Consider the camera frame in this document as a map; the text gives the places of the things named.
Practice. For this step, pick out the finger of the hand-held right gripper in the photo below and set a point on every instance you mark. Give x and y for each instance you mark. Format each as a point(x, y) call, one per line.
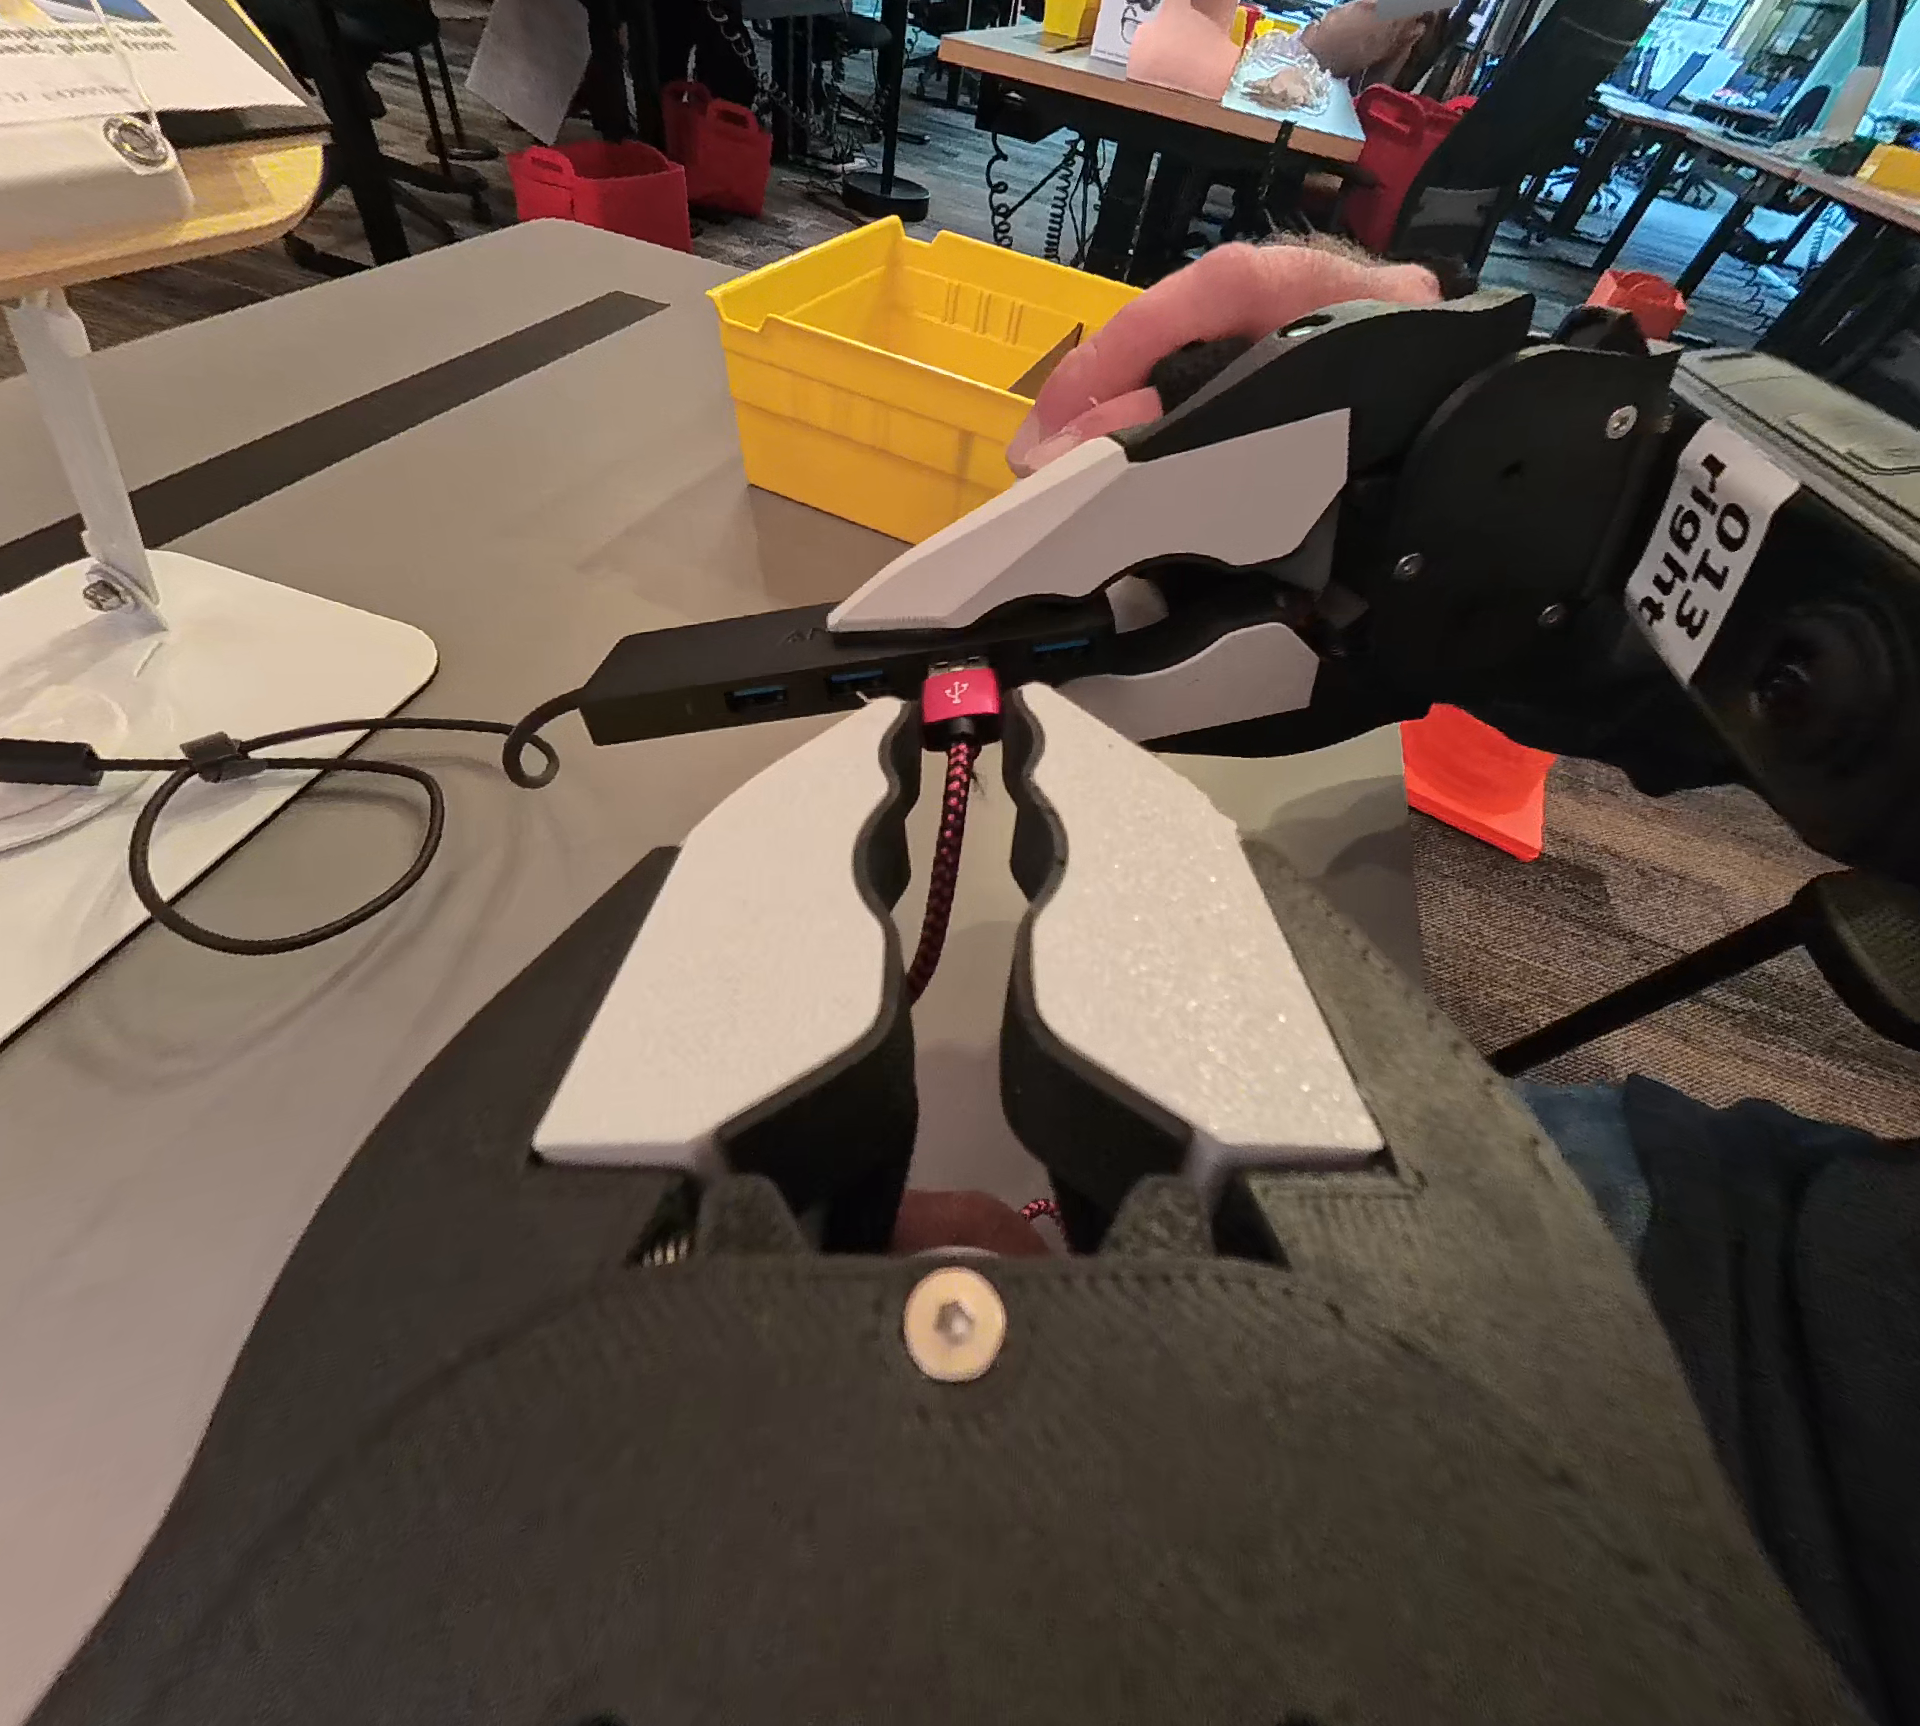
point(1080, 530)
point(1243, 676)

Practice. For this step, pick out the black office chair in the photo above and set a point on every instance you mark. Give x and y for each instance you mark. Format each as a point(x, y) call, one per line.
point(1545, 109)

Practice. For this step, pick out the person's right hand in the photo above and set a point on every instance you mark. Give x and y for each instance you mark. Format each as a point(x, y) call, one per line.
point(1107, 347)

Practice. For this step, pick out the mannequin head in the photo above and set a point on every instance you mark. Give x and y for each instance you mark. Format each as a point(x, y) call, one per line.
point(1183, 29)

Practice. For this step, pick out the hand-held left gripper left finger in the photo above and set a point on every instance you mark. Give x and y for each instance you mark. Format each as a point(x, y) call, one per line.
point(721, 976)

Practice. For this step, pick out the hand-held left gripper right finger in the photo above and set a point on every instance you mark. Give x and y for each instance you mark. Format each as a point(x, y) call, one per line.
point(1200, 976)

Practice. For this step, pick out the person's jeans legs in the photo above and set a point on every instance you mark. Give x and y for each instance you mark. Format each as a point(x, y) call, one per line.
point(1573, 1142)

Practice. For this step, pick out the printed instruction sheet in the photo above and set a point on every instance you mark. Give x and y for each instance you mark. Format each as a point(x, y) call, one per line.
point(147, 76)

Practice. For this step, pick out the yellow plastic bin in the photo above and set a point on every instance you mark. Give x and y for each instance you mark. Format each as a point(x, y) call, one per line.
point(843, 452)

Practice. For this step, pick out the white document stand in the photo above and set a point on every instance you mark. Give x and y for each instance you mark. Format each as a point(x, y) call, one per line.
point(302, 663)

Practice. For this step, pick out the orange tote bin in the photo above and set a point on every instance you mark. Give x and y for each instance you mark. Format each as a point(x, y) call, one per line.
point(1633, 313)

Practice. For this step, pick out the orange traffic cone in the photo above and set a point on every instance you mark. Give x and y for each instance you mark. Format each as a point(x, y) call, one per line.
point(1477, 796)

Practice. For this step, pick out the white hanging paper sheet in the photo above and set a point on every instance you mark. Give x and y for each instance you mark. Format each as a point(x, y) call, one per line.
point(527, 49)

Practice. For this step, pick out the wooden desk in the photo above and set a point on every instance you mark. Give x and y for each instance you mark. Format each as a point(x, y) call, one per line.
point(1022, 69)

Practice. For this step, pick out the red tote bin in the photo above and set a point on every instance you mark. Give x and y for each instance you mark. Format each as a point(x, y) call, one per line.
point(721, 153)
point(1411, 175)
point(602, 203)

